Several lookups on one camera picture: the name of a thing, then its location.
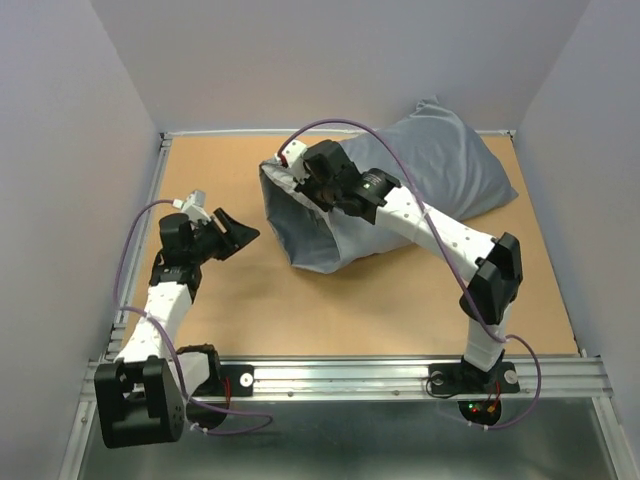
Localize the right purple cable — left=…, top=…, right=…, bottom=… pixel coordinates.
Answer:
left=279, top=118, right=542, bottom=431

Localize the aluminium frame rail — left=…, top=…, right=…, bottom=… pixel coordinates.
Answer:
left=79, top=355, right=614, bottom=401

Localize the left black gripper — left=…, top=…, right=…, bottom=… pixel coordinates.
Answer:
left=188, top=207, right=259, bottom=264

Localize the metal front panel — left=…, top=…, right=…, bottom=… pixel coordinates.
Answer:
left=79, top=399, right=616, bottom=479

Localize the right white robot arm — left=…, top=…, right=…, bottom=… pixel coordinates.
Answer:
left=280, top=140, right=523, bottom=390

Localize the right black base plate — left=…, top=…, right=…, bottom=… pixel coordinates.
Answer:
left=428, top=362, right=520, bottom=396

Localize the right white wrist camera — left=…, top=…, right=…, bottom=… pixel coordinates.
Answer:
left=276, top=140, right=309, bottom=183

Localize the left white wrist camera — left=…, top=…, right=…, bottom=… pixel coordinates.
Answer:
left=172, top=190, right=211, bottom=224

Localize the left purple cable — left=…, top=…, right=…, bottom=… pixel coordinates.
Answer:
left=114, top=198, right=274, bottom=437

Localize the grey pillowcase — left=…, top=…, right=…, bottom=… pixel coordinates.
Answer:
left=259, top=97, right=518, bottom=274

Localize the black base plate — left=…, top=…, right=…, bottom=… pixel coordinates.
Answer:
left=182, top=363, right=255, bottom=398
left=428, top=362, right=520, bottom=396

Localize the purple cable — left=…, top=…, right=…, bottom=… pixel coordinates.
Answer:
left=279, top=118, right=542, bottom=431
left=114, top=198, right=274, bottom=437

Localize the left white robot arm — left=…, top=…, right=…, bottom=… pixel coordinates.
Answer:
left=94, top=207, right=260, bottom=449

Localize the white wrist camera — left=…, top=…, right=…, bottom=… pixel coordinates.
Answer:
left=172, top=190, right=211, bottom=224
left=276, top=140, right=309, bottom=183

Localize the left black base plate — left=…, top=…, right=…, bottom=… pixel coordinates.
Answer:
left=182, top=363, right=255, bottom=398

